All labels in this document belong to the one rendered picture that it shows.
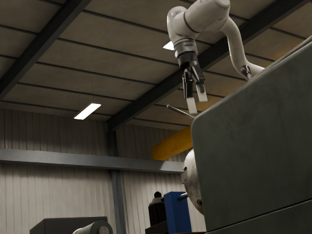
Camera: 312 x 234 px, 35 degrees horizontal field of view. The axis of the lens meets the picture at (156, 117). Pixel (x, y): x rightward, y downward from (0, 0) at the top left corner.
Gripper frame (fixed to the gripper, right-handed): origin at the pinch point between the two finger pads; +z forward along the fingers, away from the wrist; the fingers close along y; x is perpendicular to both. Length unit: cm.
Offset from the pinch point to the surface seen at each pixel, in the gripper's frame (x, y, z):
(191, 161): -7.1, 0.3, 21.6
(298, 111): 3, 58, 26
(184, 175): -9.2, -4.8, 25.4
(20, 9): -24, -881, -606
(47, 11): 38, -890, -602
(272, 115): 1, 49, 24
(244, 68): 10.0, 23.8, -2.9
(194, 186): -8.3, 0.9, 30.9
